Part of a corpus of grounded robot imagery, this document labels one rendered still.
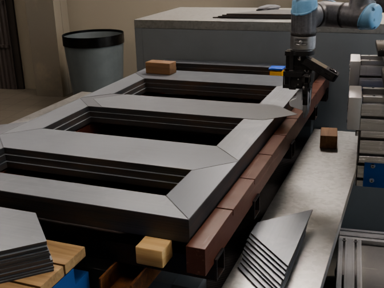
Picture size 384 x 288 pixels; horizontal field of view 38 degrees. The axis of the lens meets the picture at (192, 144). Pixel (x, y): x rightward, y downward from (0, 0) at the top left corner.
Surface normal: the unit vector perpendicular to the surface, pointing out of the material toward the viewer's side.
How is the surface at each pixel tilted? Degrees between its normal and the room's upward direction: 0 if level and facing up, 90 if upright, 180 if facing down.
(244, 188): 0
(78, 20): 90
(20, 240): 0
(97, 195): 0
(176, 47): 90
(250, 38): 90
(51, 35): 90
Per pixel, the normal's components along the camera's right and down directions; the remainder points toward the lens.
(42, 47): -0.27, 0.33
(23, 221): -0.03, -0.94
